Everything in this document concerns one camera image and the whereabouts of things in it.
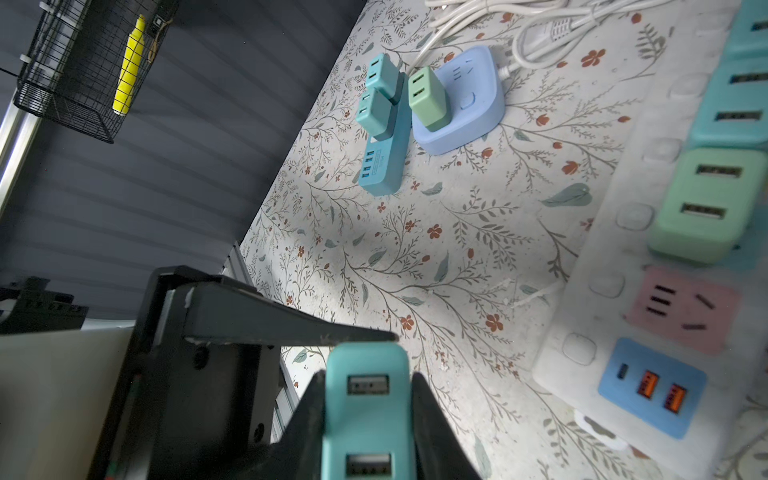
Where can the floral patterned table mat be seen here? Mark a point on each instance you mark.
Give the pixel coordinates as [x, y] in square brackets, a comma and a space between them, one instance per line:
[458, 263]

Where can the yellow marker pen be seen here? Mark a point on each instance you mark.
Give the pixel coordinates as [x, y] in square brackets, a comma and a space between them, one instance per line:
[129, 72]

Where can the green plug cube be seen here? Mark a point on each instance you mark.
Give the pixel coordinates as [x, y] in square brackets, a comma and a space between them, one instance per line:
[429, 100]
[709, 204]

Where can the blue square socket cube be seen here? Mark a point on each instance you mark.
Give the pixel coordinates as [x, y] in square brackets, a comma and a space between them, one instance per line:
[475, 98]

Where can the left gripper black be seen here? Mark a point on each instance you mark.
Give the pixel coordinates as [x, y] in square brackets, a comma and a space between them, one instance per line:
[197, 387]

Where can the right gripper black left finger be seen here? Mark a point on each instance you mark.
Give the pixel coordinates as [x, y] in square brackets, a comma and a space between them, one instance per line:
[298, 453]

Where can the teal power strip with USB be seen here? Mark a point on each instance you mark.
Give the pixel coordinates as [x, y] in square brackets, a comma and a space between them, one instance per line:
[383, 161]

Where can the black wire mesh basket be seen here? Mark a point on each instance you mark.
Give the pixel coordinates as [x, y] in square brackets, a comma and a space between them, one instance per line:
[71, 70]

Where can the teal plug cube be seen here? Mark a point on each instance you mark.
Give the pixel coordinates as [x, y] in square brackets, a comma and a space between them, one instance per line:
[384, 77]
[368, 428]
[733, 111]
[376, 115]
[748, 34]

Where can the white long power strip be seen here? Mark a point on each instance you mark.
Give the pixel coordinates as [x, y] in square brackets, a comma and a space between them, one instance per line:
[669, 355]

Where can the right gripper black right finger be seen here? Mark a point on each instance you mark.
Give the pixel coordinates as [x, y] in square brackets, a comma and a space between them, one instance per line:
[439, 456]

